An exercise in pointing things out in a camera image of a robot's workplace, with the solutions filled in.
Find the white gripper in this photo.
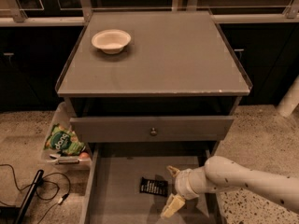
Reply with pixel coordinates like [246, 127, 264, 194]
[160, 165, 199, 218]

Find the black rxbar chocolate wrapper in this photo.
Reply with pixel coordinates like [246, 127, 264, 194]
[139, 177, 168, 197]

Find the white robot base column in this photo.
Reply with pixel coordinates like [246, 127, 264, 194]
[277, 75, 299, 117]

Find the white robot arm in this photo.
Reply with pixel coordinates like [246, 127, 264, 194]
[161, 156, 299, 218]

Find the grey open middle drawer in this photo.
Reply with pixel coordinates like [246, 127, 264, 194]
[79, 142, 227, 224]

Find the brass drawer knob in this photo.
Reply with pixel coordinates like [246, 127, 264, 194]
[149, 128, 158, 136]

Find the grey top drawer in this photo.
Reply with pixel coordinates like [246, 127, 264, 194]
[70, 116, 234, 143]

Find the grey drawer cabinet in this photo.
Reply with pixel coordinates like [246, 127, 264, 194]
[54, 10, 253, 161]

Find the clear plastic bin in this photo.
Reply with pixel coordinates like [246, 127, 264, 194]
[40, 102, 92, 170]

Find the green snack bag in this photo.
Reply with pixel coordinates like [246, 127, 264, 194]
[44, 123, 85, 156]

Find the black bar on floor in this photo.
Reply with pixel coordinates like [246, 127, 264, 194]
[13, 169, 44, 224]

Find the white paper bowl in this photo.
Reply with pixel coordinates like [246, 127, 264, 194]
[92, 29, 131, 54]

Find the black cable with plug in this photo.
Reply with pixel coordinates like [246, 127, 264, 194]
[0, 163, 72, 224]

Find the metal railing frame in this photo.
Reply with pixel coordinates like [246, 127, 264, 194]
[0, 0, 299, 26]

